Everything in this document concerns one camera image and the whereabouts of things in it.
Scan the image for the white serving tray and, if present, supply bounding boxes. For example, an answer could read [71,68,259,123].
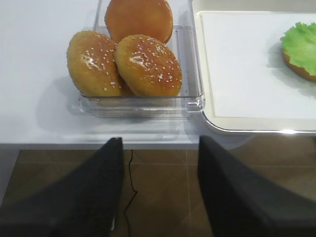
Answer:
[189,0,316,134]

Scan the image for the white paper tray liner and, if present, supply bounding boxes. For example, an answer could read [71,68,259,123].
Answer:
[200,11,316,119]

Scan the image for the right sesame bun top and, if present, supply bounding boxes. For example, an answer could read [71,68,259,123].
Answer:
[115,35,183,96]

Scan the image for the clear plastic bun container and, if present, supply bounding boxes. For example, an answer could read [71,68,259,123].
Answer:
[79,0,205,119]

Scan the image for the sesame bun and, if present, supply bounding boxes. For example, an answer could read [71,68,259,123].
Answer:
[115,35,183,96]
[67,31,132,97]

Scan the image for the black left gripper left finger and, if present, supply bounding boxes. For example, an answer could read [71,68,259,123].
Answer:
[0,138,123,237]

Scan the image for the bun bottom on tray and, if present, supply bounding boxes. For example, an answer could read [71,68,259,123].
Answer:
[282,50,316,82]

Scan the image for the plain bun bottom half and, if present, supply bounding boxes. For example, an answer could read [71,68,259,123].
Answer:
[104,0,173,43]

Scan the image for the thin black floor cable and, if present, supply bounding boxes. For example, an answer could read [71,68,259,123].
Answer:
[123,149,138,215]

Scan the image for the green lettuce leaf on tray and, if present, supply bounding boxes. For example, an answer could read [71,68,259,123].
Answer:
[280,22,316,76]

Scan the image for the left sesame bun top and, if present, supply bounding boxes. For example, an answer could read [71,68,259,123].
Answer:
[67,31,132,97]

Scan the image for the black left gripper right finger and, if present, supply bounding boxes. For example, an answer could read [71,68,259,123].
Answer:
[197,135,316,237]

